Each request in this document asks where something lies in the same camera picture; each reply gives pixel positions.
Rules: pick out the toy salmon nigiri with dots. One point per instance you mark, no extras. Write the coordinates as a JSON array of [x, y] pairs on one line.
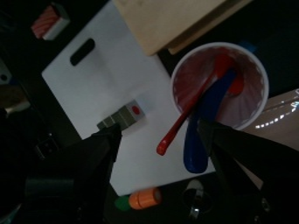
[[48, 22]]

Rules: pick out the white plastic cutting board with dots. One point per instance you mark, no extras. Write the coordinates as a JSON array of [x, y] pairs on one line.
[[116, 81]]

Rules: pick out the dark green toy sushi roll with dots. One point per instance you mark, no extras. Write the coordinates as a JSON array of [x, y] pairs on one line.
[[124, 115]]

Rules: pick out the wooden toy box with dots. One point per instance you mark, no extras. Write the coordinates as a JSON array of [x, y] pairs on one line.
[[167, 23]]

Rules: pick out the grey metal bracket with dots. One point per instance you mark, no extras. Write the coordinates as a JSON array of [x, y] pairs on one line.
[[2, 76]]

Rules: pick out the blue toy knife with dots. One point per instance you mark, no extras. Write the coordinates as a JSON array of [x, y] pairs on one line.
[[193, 151]]

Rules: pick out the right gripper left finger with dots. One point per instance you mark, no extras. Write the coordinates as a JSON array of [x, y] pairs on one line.
[[69, 180]]

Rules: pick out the orange toy carrot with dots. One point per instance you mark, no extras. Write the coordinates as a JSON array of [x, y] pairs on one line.
[[141, 199]]

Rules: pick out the red plastic cup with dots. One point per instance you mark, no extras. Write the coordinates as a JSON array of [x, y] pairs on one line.
[[252, 96]]

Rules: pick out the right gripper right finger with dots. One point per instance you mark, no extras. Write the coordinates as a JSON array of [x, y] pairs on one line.
[[256, 175]]

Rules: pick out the small blue flat piece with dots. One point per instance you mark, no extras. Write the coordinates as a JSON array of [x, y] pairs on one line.
[[247, 46]]

